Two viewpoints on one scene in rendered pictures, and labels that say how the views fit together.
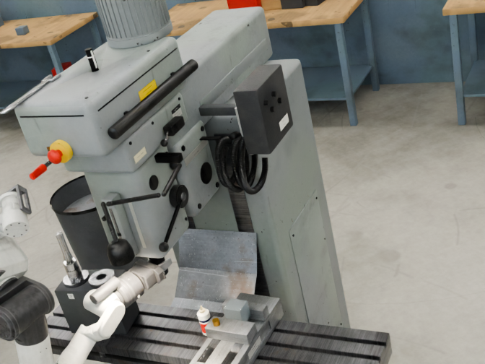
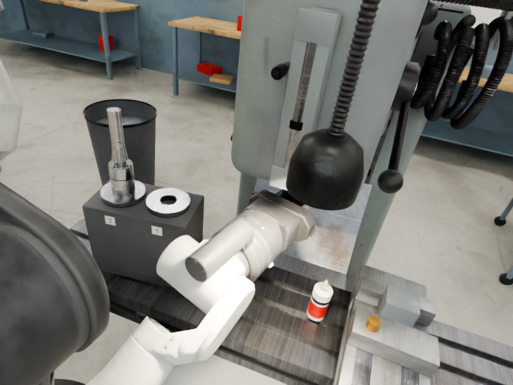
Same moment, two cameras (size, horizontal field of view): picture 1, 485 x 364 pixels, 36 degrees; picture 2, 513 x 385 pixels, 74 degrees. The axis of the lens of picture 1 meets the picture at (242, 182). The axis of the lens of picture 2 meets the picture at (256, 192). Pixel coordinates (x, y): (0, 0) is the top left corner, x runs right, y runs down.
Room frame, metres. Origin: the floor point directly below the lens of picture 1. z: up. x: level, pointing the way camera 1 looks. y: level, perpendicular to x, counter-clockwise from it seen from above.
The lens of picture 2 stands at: (1.53, 0.52, 1.58)
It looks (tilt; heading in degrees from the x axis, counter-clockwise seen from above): 34 degrees down; 344
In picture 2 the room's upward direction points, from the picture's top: 8 degrees clockwise
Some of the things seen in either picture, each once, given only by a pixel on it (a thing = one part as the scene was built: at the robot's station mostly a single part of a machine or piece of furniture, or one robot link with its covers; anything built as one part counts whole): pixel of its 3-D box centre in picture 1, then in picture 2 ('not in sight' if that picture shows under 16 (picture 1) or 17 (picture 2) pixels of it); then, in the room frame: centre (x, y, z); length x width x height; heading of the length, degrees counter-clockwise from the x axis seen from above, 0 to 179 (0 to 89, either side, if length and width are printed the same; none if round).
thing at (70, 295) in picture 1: (97, 300); (148, 231); (2.14, 0.58, 1.05); 0.22 x 0.12 x 0.20; 68
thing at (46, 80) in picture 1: (29, 93); not in sight; (1.91, 0.49, 1.89); 0.24 x 0.04 x 0.01; 152
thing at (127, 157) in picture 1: (125, 131); not in sight; (2.03, 0.30, 1.68); 0.34 x 0.24 x 0.10; 149
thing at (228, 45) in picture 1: (196, 74); not in sight; (2.42, 0.06, 1.66); 0.80 x 0.23 x 0.20; 149
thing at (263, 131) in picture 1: (265, 108); not in sight; (2.08, -0.12, 1.62); 0.20 x 0.09 x 0.21; 149
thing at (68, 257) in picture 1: (64, 247); (117, 137); (2.16, 0.63, 1.27); 0.03 x 0.03 x 0.11
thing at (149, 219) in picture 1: (138, 198); (323, 66); (1.99, 0.32, 1.47); 0.21 x 0.19 x 0.32; 59
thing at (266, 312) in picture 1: (237, 333); (386, 339); (1.84, 0.13, 1.01); 0.35 x 0.15 x 0.11; 147
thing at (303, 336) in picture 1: (198, 343); (292, 324); (1.96, 0.27, 0.91); 1.24 x 0.23 x 0.08; 59
